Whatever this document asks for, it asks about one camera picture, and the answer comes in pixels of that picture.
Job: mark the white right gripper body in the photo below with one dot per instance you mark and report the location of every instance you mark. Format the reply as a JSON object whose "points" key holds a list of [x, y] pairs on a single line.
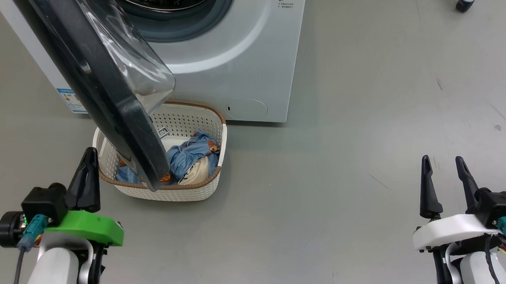
{"points": [[450, 229]]}

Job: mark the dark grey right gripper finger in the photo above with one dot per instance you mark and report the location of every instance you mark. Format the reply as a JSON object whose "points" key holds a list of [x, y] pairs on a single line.
{"points": [[467, 181], [429, 196]]}

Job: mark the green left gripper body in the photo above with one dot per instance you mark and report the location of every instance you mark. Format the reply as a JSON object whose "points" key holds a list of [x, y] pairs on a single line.
{"points": [[91, 226]]}

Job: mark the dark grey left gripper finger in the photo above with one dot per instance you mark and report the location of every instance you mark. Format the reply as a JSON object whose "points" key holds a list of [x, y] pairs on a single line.
{"points": [[93, 190], [76, 190]]}

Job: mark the blue printed elastic-waist pants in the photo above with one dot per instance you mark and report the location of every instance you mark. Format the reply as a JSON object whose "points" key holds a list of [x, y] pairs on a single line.
{"points": [[127, 175]]}

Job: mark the blue printed garment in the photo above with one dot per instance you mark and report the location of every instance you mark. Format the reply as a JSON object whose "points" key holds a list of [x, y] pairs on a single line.
{"points": [[188, 154]]}

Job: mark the black washing machine door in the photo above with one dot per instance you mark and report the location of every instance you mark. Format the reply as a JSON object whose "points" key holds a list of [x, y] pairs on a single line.
{"points": [[93, 79]]}

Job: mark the white front-load washing machine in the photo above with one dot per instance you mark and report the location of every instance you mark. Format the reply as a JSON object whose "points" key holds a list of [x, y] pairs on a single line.
{"points": [[240, 52]]}

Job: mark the blue energy label sticker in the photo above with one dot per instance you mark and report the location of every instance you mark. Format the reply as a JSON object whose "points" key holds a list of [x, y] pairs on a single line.
{"points": [[69, 102]]}

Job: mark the cream perforated laundry basket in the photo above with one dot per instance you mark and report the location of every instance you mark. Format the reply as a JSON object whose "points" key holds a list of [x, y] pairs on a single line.
{"points": [[194, 118]]}

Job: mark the round filter cover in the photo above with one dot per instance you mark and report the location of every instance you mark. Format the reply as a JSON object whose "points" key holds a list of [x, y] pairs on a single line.
{"points": [[246, 109]]}

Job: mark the black caster wheel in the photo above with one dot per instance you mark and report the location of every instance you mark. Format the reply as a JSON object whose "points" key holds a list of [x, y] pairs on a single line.
{"points": [[465, 3]]}

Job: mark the warning text sticker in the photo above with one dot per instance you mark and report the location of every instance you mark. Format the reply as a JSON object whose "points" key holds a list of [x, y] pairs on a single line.
{"points": [[287, 0]]}

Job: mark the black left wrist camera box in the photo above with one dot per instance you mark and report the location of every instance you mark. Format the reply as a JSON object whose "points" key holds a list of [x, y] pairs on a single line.
{"points": [[43, 203]]}

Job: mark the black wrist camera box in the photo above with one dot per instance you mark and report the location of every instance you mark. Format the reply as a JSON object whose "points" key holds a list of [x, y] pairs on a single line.
{"points": [[500, 208], [43, 203]]}

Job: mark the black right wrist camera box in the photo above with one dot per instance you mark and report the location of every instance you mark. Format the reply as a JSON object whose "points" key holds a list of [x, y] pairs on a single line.
{"points": [[500, 208]]}

